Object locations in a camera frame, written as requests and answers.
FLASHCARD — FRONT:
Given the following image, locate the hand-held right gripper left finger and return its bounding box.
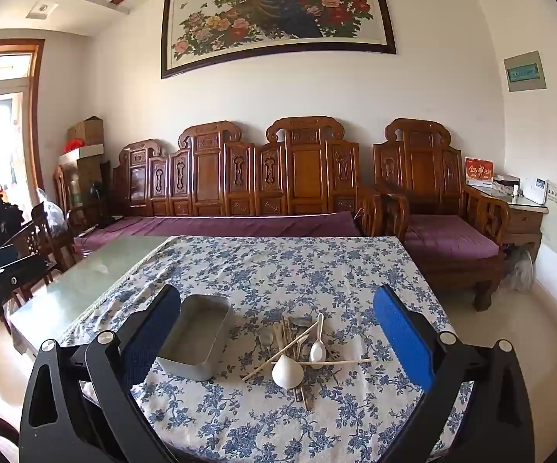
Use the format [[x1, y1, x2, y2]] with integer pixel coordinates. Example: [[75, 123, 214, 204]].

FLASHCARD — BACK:
[[19, 284, 183, 463]]

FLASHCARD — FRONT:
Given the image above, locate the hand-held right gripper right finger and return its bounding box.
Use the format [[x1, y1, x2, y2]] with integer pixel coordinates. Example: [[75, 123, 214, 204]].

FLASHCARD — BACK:
[[372, 284, 535, 463]]

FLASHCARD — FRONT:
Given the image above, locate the rectangular metal box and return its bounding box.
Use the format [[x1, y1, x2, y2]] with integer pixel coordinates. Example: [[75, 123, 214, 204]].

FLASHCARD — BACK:
[[155, 294, 233, 382]]

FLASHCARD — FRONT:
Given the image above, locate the small white spoon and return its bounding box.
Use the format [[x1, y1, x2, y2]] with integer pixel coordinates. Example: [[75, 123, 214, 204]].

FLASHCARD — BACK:
[[309, 313, 327, 364]]

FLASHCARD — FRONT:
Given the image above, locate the large white soup spoon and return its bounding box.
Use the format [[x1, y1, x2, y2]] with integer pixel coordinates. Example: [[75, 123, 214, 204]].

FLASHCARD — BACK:
[[271, 353, 304, 389]]

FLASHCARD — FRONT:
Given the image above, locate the dark wooden dining chair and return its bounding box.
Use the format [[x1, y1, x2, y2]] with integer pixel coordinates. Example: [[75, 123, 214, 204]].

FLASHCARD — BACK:
[[0, 203, 74, 300]]

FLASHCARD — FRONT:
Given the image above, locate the clear plastic bag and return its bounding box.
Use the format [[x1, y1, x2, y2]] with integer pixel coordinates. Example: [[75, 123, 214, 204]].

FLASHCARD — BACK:
[[35, 188, 69, 239]]

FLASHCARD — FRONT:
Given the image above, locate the square purple seat cushion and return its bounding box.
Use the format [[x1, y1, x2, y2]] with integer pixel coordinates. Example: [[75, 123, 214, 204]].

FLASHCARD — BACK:
[[404, 213, 501, 259]]

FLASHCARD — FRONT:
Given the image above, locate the wooden glass cabinet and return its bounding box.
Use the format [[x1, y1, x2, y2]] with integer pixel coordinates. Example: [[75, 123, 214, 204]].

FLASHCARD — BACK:
[[59, 157, 110, 213]]

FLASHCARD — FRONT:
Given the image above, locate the black desk fan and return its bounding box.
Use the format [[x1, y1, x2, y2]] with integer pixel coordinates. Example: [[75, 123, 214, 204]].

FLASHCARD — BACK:
[[88, 181, 115, 227]]

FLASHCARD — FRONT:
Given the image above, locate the white plastic bag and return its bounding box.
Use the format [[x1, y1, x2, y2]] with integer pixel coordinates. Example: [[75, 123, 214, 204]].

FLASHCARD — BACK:
[[503, 246, 535, 292]]

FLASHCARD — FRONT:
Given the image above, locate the blue floral tablecloth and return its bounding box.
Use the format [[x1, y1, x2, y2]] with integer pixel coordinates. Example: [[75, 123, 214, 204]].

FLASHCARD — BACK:
[[59, 235, 457, 463]]

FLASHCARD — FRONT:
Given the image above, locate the flat white box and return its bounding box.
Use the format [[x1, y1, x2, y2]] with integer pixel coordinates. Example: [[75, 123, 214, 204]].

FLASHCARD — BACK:
[[58, 145, 105, 162]]

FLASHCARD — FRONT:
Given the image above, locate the brown cardboard box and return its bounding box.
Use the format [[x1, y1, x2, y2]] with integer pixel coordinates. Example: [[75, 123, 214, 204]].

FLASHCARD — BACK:
[[68, 116, 105, 146]]

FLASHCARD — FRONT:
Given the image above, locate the wooden side table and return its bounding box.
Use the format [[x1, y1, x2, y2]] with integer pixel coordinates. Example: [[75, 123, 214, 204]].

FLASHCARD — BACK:
[[466, 181, 549, 264]]

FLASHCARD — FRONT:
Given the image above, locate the carved wooden armchair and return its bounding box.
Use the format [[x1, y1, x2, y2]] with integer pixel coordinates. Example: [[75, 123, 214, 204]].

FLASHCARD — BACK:
[[372, 118, 513, 312]]

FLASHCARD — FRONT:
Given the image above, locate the red desk calendar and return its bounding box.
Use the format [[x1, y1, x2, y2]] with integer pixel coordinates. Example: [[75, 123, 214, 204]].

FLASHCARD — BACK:
[[465, 157, 495, 188]]

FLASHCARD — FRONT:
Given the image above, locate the carved wooden sofa bench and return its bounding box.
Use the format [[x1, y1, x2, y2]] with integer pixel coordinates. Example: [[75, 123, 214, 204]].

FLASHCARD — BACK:
[[69, 116, 385, 261]]

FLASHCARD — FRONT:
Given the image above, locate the ceiling vent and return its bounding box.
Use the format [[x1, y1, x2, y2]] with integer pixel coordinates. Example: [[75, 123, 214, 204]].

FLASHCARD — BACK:
[[27, 1, 60, 17]]

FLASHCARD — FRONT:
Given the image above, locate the grey green breaker box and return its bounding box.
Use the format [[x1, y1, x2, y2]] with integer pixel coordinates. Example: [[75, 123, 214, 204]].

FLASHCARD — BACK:
[[503, 51, 547, 92]]

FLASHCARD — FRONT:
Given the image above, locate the framed peacock flower painting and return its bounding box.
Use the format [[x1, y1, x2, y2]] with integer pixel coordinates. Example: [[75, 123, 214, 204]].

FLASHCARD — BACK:
[[160, 0, 397, 80]]

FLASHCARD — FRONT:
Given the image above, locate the wooden door frame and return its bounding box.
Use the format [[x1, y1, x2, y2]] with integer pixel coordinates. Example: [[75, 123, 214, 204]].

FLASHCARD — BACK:
[[0, 39, 46, 213]]

